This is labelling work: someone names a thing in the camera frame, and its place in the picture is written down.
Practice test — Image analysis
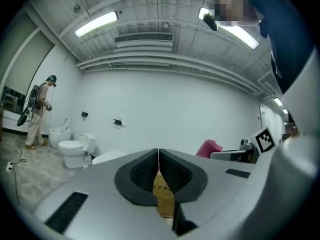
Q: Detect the pink microfibre cloth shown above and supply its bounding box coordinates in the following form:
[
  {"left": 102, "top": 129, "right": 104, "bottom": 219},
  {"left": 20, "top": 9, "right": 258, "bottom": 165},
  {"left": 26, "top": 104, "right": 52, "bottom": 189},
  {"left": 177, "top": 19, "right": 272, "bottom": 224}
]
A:
[{"left": 195, "top": 139, "right": 224, "bottom": 158}]

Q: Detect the white toilet with tank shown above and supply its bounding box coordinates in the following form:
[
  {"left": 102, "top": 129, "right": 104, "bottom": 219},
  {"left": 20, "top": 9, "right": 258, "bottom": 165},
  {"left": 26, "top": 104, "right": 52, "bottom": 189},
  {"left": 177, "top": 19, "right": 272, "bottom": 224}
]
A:
[{"left": 58, "top": 133, "right": 97, "bottom": 169}]

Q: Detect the black head-worn camera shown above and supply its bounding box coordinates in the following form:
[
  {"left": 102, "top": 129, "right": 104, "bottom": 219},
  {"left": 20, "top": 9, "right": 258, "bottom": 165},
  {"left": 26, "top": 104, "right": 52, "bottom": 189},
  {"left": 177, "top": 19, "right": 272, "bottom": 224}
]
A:
[{"left": 202, "top": 12, "right": 219, "bottom": 32}]

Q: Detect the black green shoulder bag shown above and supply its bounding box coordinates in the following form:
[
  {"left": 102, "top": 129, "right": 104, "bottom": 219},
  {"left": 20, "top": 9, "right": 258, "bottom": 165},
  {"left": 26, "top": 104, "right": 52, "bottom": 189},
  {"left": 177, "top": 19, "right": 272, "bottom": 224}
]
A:
[{"left": 16, "top": 105, "right": 31, "bottom": 128}]

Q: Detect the person's dark shirt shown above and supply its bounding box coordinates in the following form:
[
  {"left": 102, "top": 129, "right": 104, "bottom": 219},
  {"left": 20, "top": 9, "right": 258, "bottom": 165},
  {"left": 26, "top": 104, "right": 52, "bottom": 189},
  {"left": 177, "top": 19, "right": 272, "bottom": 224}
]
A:
[{"left": 245, "top": 0, "right": 315, "bottom": 95}]

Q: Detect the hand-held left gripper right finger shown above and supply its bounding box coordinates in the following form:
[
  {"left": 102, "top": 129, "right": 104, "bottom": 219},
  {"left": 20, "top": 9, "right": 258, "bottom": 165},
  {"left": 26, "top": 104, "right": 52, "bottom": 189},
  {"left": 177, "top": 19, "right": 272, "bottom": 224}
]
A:
[{"left": 158, "top": 148, "right": 257, "bottom": 240}]

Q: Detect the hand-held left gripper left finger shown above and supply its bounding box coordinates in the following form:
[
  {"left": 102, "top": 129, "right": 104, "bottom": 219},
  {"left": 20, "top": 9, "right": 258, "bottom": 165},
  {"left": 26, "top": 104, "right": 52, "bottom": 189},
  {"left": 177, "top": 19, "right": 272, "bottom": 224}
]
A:
[{"left": 33, "top": 148, "right": 176, "bottom": 240}]

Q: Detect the person's head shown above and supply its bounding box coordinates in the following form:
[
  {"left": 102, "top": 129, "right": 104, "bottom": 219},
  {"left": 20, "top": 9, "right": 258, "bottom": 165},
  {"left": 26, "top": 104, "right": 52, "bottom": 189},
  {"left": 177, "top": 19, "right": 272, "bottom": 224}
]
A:
[{"left": 214, "top": 0, "right": 262, "bottom": 27}]

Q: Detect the grey backpack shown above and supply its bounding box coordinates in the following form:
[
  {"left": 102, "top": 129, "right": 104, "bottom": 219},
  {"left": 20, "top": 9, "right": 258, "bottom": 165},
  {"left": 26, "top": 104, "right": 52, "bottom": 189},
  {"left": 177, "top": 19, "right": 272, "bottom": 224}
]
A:
[{"left": 27, "top": 83, "right": 41, "bottom": 109}]

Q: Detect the large cardboard box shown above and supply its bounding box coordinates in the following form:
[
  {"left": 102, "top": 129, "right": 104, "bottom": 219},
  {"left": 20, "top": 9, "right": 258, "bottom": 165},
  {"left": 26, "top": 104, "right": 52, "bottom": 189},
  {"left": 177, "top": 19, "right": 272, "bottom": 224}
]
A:
[{"left": 152, "top": 171, "right": 176, "bottom": 219}]

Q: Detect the black floor cable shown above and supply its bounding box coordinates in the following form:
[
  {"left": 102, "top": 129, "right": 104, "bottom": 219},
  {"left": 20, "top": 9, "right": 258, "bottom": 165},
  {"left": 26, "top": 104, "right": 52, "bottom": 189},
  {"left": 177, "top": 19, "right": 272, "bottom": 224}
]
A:
[{"left": 9, "top": 141, "right": 28, "bottom": 206}]

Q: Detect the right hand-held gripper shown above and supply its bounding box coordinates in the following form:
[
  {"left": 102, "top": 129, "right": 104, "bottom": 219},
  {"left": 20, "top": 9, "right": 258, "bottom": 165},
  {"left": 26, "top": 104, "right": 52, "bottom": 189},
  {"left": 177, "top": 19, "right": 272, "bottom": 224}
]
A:
[{"left": 209, "top": 126, "right": 277, "bottom": 164}]

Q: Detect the long ceiling light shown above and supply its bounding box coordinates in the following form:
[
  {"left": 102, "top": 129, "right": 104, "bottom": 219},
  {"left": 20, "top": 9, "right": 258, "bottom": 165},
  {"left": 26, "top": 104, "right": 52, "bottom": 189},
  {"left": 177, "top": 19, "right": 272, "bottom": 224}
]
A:
[
  {"left": 74, "top": 10, "right": 119, "bottom": 38},
  {"left": 198, "top": 7, "right": 260, "bottom": 50}
]

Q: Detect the white ceiling air vent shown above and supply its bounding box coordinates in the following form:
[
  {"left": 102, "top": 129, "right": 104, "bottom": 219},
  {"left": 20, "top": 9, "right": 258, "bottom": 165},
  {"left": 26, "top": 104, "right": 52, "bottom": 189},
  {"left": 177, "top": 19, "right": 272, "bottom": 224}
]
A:
[{"left": 114, "top": 32, "right": 174, "bottom": 53}]

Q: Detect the white door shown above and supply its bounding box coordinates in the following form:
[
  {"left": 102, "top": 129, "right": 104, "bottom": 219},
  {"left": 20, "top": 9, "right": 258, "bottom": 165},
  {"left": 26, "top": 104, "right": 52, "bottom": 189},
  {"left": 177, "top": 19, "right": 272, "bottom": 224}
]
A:
[{"left": 259, "top": 103, "right": 271, "bottom": 146}]

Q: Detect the white low cabinet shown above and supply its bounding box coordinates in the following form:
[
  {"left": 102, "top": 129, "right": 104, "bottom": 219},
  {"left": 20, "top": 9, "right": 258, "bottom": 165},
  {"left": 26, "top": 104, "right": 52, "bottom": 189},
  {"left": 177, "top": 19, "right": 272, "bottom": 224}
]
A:
[{"left": 1, "top": 108, "right": 29, "bottom": 137}]

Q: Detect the framed dark picture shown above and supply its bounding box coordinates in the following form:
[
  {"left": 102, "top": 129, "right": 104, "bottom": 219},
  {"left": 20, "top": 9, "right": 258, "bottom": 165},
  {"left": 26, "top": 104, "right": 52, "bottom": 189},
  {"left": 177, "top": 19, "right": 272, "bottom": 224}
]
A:
[{"left": 0, "top": 85, "right": 28, "bottom": 115}]

